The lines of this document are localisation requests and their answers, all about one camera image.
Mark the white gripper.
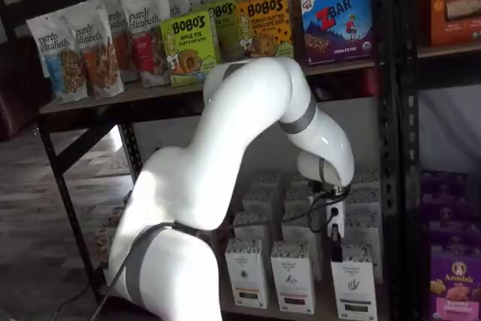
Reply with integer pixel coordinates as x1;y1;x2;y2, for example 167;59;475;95
326;196;347;262

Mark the white patterned-top box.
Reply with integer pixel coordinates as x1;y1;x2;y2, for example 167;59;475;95
281;207;321;244
232;210;270;241
352;169;381;190
343;210;380;247
345;186;381;215
284;184;313;211
250;171;283;190
242;184;280;213
291;173;313;188

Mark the white box green strip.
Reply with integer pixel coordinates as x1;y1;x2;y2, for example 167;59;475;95
330;244;379;320

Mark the white box pink strip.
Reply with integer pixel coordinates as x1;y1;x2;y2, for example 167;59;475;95
270;240;316;315

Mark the white box orange strip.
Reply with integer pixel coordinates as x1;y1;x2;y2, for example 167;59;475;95
224;238;270;309

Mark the purple snack box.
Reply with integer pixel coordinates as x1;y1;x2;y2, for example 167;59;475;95
419;170;481;254

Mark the purple Annie's box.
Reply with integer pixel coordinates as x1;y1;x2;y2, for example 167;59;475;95
428;249;481;321

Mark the blue Z Bar box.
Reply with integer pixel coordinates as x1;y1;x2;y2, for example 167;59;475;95
299;0;375;67

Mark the yellow Bobo's peanut butter box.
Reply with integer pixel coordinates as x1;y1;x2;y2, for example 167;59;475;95
262;0;311;65
234;0;296;61

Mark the green Bobo's apple pie box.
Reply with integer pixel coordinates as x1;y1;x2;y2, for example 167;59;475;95
160;10;221;87

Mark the orange snack box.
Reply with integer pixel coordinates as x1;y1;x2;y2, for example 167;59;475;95
428;0;481;47

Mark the black metal shelving unit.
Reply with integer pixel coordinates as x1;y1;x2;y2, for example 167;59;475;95
396;0;481;321
0;0;400;321

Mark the small red object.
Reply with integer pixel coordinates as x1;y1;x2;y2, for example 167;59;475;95
359;68;377;97

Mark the patterned floor rug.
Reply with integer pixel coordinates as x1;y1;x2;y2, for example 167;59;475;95
107;143;132;174

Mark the Purely Elizabeth bag red label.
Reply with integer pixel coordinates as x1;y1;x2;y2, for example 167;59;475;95
119;0;172;89

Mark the Purely Elizabeth bag brown label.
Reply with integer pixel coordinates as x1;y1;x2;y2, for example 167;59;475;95
98;0;139;84

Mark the Purely Elizabeth bag orange label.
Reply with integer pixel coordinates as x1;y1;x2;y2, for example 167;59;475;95
67;0;126;99

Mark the Purely Elizabeth bag blue label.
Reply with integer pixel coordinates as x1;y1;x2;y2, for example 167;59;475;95
25;12;89;106

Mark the dark maroon sofa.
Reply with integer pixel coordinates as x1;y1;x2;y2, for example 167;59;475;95
0;35;52;142

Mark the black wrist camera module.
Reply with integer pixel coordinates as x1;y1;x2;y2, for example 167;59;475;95
308;180;330;202

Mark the thin black cable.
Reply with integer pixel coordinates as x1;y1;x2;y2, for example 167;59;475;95
48;266;104;321

